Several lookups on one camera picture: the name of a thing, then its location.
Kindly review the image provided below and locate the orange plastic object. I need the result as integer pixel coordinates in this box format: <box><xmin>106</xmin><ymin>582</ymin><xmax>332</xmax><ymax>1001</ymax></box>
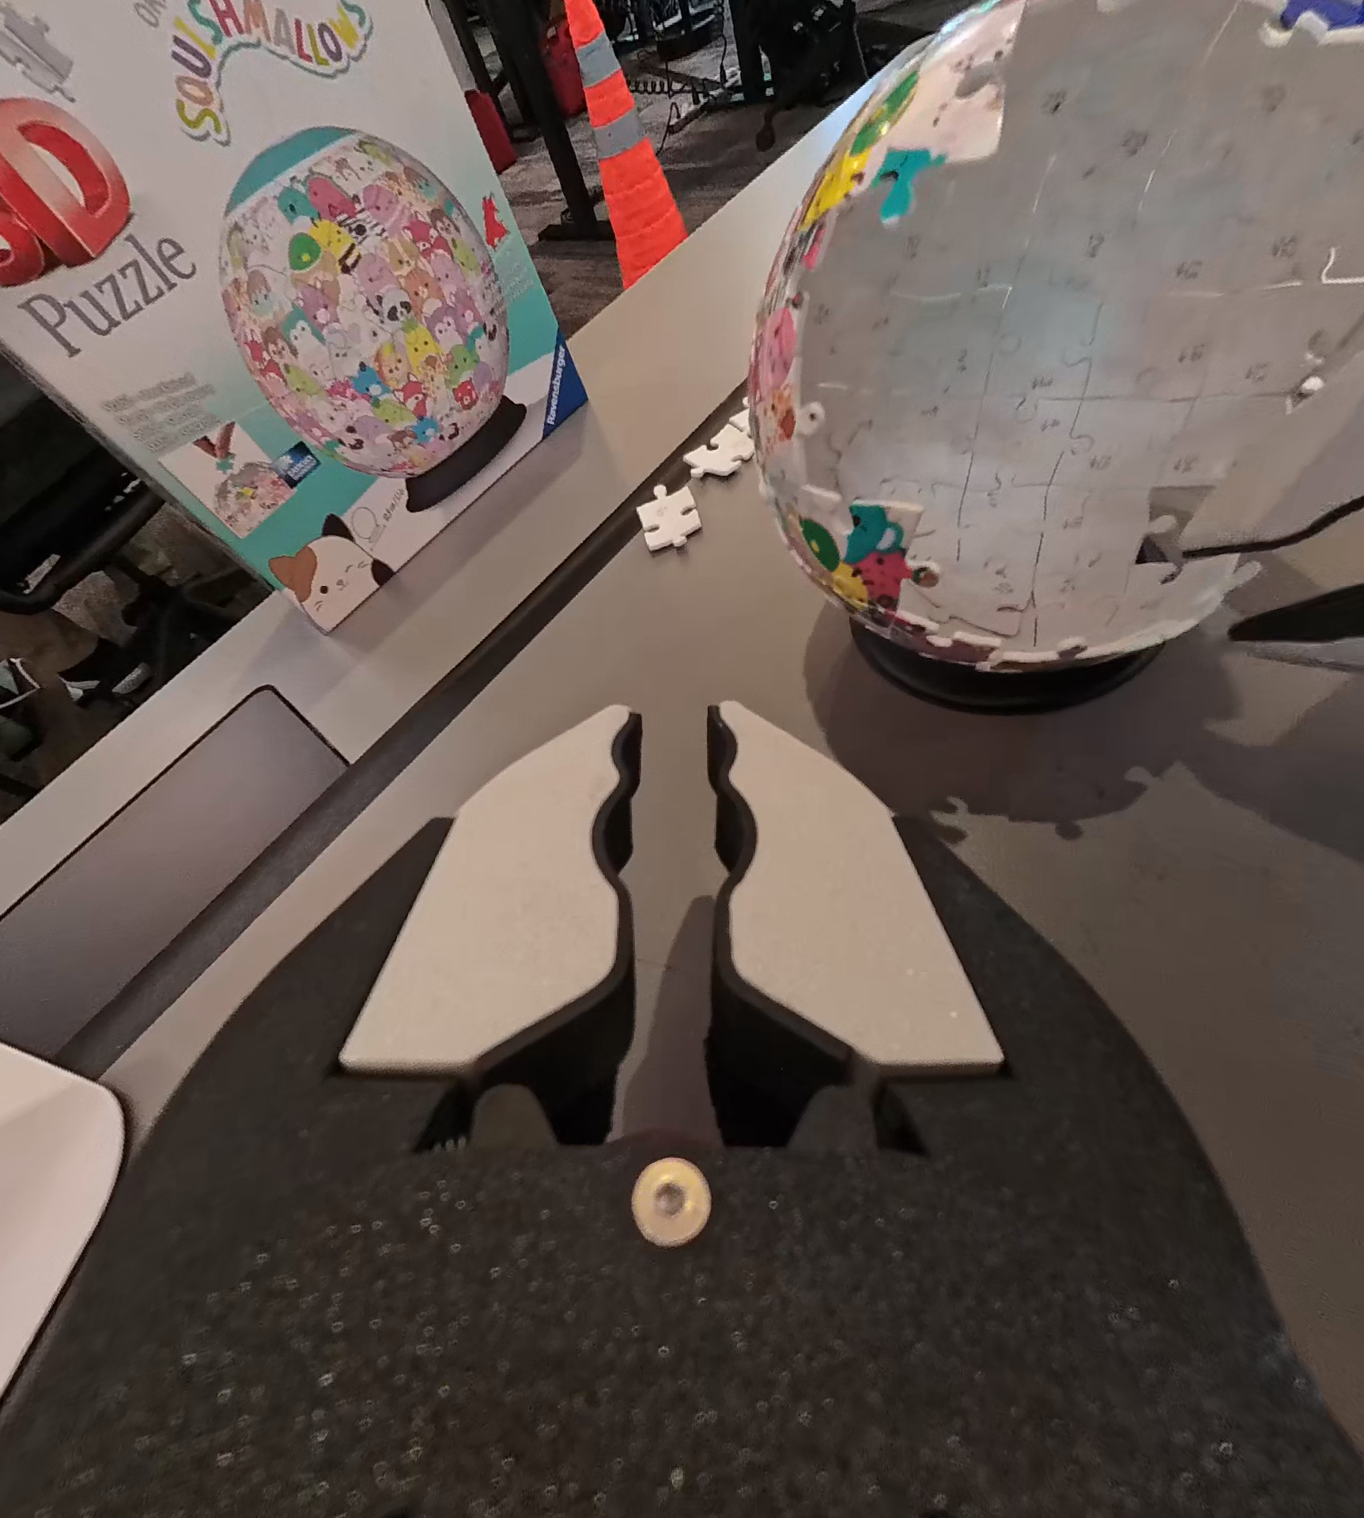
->
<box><xmin>563</xmin><ymin>0</ymin><xmax>689</xmax><ymax>291</ymax></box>

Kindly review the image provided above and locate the white sheet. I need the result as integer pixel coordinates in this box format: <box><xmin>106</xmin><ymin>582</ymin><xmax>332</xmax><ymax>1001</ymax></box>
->
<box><xmin>0</xmin><ymin>1014</ymin><xmax>128</xmax><ymax>1518</ymax></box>

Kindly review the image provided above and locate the colourful puzzle ball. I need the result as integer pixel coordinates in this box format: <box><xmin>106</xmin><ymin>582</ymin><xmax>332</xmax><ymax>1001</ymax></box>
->
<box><xmin>748</xmin><ymin>0</ymin><xmax>1364</xmax><ymax>671</ymax></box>

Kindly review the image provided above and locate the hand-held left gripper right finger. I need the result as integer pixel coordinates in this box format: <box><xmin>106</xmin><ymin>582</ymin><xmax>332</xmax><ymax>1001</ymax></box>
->
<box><xmin>708</xmin><ymin>701</ymin><xmax>1006</xmax><ymax>1082</ymax></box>

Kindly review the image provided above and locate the black ball stand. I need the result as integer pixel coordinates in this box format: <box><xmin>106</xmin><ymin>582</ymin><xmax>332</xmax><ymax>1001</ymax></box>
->
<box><xmin>848</xmin><ymin>606</ymin><xmax>1169</xmax><ymax>713</ymax></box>

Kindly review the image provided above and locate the teal puzzle box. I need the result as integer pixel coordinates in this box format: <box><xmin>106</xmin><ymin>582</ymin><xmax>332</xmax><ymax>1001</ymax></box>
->
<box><xmin>0</xmin><ymin>0</ymin><xmax>588</xmax><ymax>636</ymax></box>

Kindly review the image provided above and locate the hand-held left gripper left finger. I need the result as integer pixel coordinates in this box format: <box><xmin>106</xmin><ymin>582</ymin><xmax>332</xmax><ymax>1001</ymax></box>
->
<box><xmin>338</xmin><ymin>705</ymin><xmax>642</xmax><ymax>1082</ymax></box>

